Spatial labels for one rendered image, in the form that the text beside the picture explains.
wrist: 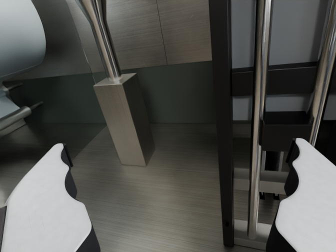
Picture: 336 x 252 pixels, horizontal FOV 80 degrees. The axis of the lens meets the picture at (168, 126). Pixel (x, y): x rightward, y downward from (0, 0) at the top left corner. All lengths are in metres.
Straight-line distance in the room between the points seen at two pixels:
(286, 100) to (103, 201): 0.49
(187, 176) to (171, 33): 0.45
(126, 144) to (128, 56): 0.34
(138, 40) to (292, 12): 0.58
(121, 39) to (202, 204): 0.60
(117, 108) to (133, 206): 0.26
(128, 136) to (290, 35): 0.46
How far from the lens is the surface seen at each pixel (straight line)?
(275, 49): 0.27
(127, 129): 0.58
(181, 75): 0.75
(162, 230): 0.49
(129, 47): 0.79
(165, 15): 0.72
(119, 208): 0.56
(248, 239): 0.45
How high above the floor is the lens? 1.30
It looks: 29 degrees down
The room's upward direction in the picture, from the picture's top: 11 degrees counter-clockwise
